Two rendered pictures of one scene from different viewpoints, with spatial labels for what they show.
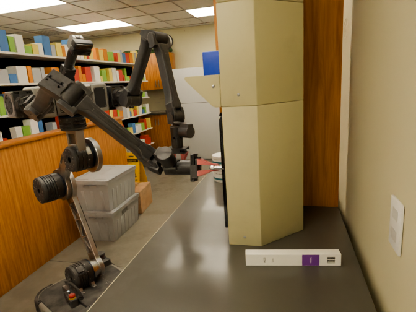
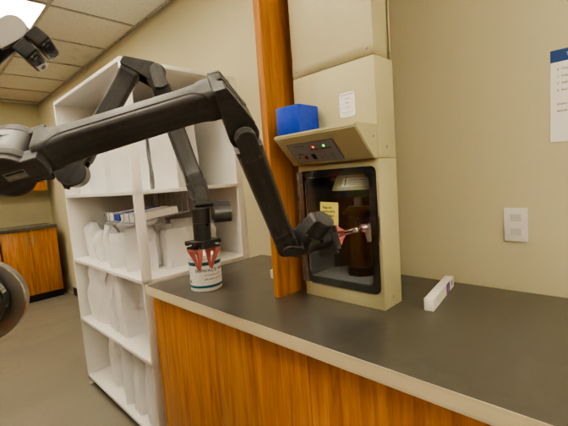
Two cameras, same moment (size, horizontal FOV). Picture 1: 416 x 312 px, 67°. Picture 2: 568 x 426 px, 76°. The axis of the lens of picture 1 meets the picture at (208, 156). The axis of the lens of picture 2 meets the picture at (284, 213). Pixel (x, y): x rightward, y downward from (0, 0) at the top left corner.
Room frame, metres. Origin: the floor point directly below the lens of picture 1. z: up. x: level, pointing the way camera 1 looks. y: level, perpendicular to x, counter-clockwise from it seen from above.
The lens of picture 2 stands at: (0.70, 1.04, 1.37)
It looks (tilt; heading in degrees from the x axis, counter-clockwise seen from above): 5 degrees down; 299
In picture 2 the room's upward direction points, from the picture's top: 4 degrees counter-clockwise
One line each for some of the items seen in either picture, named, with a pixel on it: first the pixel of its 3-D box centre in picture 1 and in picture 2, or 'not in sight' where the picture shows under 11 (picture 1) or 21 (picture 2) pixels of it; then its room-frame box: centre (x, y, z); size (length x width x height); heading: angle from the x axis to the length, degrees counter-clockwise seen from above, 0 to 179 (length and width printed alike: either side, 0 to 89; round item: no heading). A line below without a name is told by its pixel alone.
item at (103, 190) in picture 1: (108, 186); not in sight; (3.18, 1.08, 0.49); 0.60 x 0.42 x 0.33; 165
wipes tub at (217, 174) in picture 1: (224, 166); (204, 270); (1.73, -0.09, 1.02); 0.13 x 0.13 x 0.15
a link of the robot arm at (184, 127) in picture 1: (182, 124); (212, 204); (1.49, 0.11, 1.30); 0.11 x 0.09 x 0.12; 49
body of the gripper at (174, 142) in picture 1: (177, 143); (202, 233); (1.52, 0.15, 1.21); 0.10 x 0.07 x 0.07; 75
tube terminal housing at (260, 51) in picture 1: (266, 125); (357, 186); (1.11, -0.22, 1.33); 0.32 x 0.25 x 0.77; 165
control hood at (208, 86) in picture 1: (214, 90); (323, 146); (1.15, -0.04, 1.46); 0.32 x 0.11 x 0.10; 165
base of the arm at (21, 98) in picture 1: (26, 104); not in sight; (1.44, 0.80, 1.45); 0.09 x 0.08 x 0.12; 139
